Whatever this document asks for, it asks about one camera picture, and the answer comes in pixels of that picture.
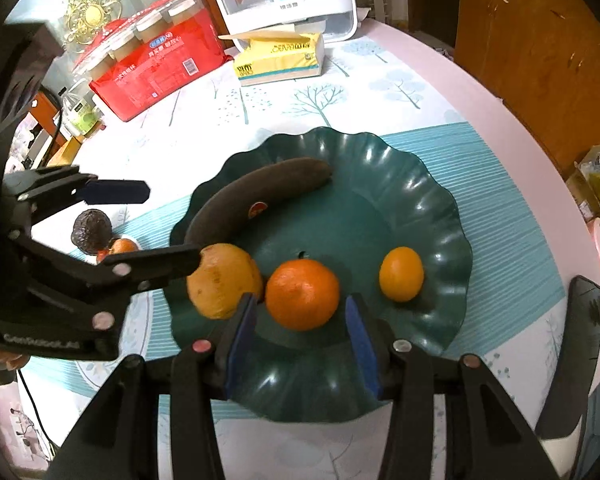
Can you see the small red tomato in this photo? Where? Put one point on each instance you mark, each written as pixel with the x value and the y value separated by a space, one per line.
pixel 102 256

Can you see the wooden cabinet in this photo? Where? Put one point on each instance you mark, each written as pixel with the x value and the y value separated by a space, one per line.
pixel 530 60

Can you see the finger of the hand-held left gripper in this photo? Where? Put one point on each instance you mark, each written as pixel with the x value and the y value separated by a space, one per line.
pixel 115 192
pixel 150 265

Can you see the green label bottle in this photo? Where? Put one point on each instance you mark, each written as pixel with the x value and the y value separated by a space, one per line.
pixel 82 120

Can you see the yellow tissue box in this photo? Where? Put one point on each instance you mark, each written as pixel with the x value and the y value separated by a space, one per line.
pixel 280 60

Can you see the dark avocado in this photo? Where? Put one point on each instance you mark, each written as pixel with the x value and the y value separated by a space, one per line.
pixel 91 230

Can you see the black chair back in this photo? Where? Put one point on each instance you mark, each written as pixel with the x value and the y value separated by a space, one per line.
pixel 580 335

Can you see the red paper cup package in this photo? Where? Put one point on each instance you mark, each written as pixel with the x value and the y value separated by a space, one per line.
pixel 155 65

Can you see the small orange kumquat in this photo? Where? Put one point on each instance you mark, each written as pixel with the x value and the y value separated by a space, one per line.
pixel 401 273

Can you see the large yellow orange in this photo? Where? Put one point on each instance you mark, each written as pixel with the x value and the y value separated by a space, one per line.
pixel 222 280

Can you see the white storage box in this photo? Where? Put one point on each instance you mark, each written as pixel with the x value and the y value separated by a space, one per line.
pixel 300 22

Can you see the orange tangerine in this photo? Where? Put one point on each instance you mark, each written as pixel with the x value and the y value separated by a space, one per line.
pixel 302 292

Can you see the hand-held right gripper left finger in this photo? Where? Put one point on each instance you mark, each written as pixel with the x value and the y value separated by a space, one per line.
pixel 242 347

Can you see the dark green scalloped plate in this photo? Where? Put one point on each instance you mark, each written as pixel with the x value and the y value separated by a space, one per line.
pixel 380 200

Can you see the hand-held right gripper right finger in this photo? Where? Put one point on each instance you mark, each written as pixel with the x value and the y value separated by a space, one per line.
pixel 362 357

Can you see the person's left hand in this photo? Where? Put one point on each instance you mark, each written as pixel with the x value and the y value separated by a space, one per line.
pixel 5 359

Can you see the gold door ornament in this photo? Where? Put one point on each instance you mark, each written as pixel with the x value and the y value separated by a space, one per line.
pixel 92 15

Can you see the overripe brown banana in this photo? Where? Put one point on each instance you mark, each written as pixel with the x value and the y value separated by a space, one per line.
pixel 260 185

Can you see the tree print tablecloth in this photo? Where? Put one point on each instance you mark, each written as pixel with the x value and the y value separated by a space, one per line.
pixel 505 240

